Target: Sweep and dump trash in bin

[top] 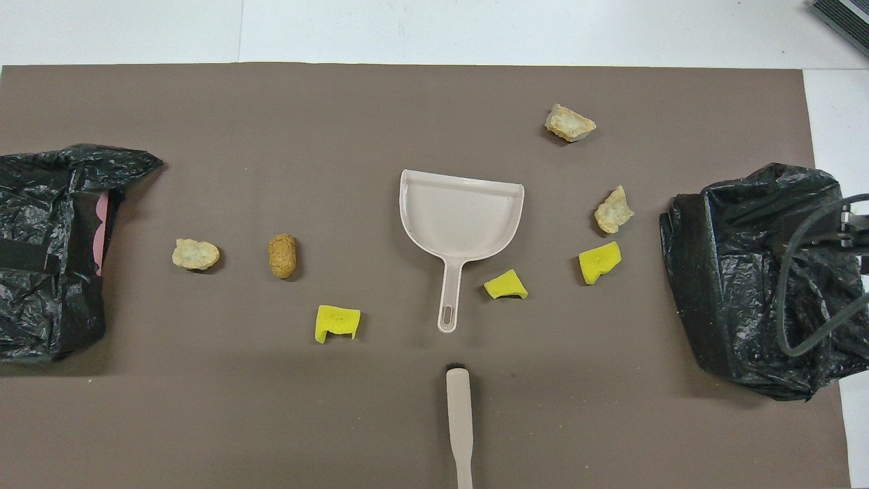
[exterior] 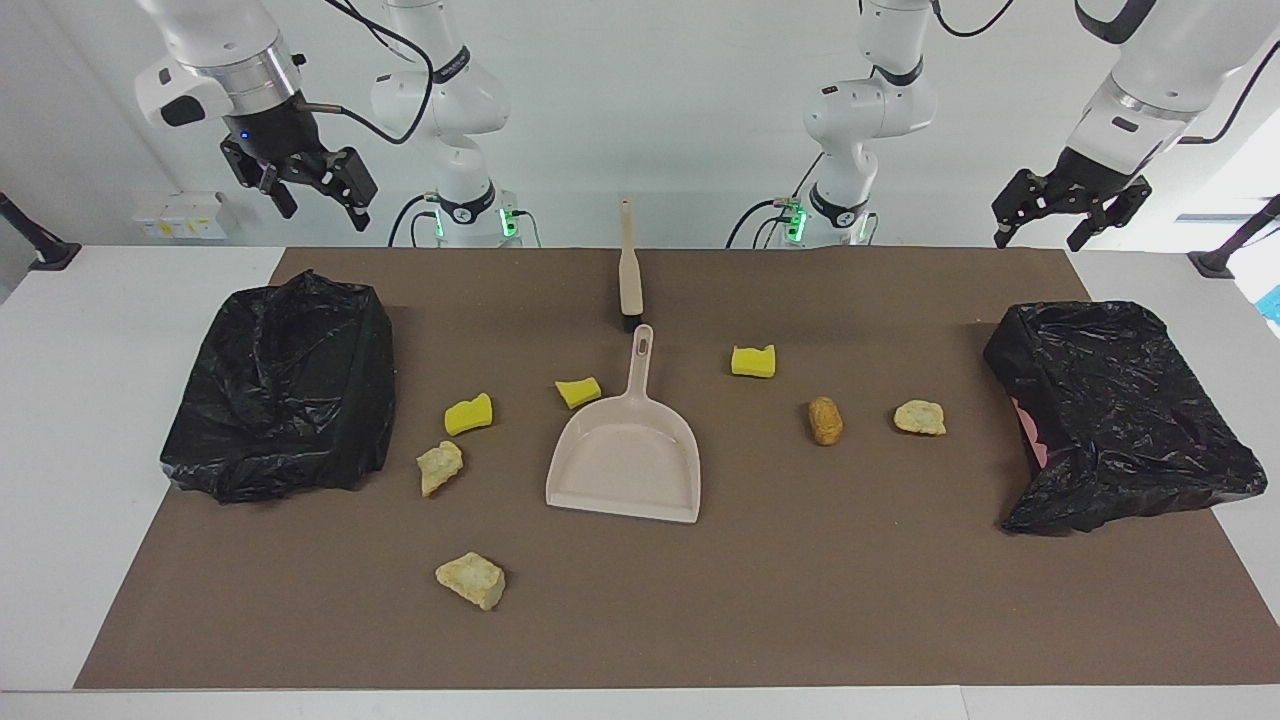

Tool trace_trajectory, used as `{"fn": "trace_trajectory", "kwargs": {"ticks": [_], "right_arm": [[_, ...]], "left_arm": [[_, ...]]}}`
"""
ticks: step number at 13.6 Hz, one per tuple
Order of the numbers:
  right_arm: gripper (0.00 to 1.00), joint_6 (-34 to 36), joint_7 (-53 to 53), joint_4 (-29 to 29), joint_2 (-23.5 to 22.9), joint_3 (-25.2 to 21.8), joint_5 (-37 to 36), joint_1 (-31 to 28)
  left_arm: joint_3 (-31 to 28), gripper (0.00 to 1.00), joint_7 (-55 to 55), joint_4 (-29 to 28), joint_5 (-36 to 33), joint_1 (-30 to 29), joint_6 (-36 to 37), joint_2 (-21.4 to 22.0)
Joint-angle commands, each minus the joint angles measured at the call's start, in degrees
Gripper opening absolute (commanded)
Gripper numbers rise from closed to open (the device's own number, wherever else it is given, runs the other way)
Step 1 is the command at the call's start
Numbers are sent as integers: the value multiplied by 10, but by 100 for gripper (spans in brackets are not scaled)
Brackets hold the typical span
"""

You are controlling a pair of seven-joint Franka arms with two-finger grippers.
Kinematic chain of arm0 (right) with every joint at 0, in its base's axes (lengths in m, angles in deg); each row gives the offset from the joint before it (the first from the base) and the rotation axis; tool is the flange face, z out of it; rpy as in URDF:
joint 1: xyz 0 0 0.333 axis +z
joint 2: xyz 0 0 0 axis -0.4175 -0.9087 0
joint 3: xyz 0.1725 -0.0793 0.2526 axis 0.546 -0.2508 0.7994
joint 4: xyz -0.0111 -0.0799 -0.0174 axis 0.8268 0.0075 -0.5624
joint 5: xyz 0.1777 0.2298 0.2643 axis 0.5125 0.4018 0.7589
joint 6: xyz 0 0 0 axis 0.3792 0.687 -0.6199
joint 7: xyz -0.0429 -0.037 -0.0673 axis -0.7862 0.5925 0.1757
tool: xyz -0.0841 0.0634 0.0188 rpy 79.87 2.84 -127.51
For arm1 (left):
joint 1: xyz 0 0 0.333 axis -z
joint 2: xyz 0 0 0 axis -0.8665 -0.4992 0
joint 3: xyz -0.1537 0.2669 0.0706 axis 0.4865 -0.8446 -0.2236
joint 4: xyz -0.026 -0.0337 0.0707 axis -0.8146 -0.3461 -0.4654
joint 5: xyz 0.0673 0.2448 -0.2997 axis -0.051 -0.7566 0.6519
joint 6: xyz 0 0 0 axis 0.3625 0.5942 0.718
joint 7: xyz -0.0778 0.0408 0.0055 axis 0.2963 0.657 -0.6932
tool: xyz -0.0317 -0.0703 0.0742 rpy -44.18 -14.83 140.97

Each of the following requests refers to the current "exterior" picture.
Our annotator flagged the black base power cable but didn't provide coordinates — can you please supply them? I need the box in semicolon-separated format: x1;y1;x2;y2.
725;150;826;249
388;193;441;248

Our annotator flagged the beige plastic dustpan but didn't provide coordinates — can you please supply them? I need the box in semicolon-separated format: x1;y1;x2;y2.
545;324;702;524

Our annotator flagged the black trash bag bin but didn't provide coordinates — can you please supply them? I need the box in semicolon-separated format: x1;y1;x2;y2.
160;269;398;504

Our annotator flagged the black angled stand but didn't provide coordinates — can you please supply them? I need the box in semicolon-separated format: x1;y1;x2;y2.
0;192;81;271
1188;195;1280;279

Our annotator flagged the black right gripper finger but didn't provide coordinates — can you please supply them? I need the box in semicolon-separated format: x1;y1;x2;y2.
256;163;300;221
333;147;380;233

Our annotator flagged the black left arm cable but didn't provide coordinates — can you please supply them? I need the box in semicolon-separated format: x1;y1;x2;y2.
930;0;1280;146

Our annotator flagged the white wall socket box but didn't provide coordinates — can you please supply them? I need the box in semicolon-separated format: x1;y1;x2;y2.
133;192;229;241

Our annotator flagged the beige brush with black bristles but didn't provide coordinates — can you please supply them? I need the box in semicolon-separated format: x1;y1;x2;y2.
617;198;646;334

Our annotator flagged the black bag bin, pink inside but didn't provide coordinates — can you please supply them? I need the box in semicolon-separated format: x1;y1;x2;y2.
983;300;1268;536

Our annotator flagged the brown table mat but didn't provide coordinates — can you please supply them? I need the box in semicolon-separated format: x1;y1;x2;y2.
73;247;1280;691

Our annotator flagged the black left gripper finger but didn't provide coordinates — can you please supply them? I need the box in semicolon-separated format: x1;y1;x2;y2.
1066;177;1154;253
992;168;1049;250

